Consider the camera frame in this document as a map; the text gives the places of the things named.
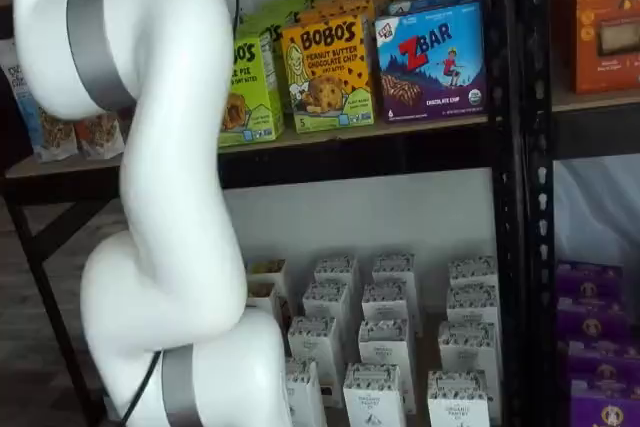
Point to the white patterned organic pantry box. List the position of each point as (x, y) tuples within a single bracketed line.
[(385, 347), (472, 304), (374, 397), (395, 269), (335, 272), (312, 342), (305, 397), (472, 272), (457, 399), (467, 347), (384, 302), (325, 302)]

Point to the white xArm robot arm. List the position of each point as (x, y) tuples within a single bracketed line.
[(165, 147)]

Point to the translucent white plastic sheet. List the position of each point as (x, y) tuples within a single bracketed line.
[(595, 207)]

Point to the white Organic Pantry boxes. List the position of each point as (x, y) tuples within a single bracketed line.
[(427, 347)]

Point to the brown particle shelf board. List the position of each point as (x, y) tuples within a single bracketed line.
[(600, 99), (430, 126)]

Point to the black metal shelving rack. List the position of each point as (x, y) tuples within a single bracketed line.
[(400, 152), (537, 197)]

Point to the granola bag blue label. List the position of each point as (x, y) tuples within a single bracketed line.
[(20, 87)]

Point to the white granola box yellow band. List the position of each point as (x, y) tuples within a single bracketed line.
[(267, 271), (260, 297)]

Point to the large orange product box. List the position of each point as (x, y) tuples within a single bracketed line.
[(605, 22)]

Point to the blue purple Zbar box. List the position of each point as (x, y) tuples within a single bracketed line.
[(430, 67), (425, 2)]

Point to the purple snack box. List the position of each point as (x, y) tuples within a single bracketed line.
[(590, 277), (605, 362), (605, 407), (592, 317)]

